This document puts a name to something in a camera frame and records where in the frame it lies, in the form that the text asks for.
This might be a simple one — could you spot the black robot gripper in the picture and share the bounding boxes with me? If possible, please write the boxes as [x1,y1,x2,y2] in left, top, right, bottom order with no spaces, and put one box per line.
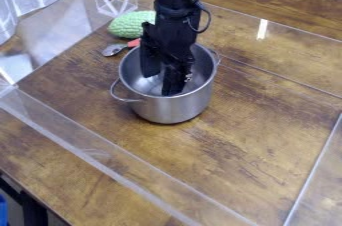
[140,2,200,96]

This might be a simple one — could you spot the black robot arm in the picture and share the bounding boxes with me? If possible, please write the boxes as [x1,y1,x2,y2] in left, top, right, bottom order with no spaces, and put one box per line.
[140,0,208,96]

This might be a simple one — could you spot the stainless steel pot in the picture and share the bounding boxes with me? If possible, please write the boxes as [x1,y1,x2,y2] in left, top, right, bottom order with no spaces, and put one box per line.
[109,44,220,124]

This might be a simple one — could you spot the green knitted cloth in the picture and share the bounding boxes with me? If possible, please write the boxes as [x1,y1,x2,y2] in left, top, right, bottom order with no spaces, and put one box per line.
[107,11,156,39]

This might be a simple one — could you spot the clear acrylic barrier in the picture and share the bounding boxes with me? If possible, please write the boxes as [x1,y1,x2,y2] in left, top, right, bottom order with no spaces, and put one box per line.
[0,0,342,226]

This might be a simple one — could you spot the pink handled metal spoon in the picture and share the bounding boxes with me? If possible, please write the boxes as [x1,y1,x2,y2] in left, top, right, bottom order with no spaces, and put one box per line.
[101,39,140,57]

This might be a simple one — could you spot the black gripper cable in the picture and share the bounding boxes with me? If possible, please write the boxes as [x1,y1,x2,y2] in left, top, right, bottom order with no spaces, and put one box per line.
[184,1,212,34]

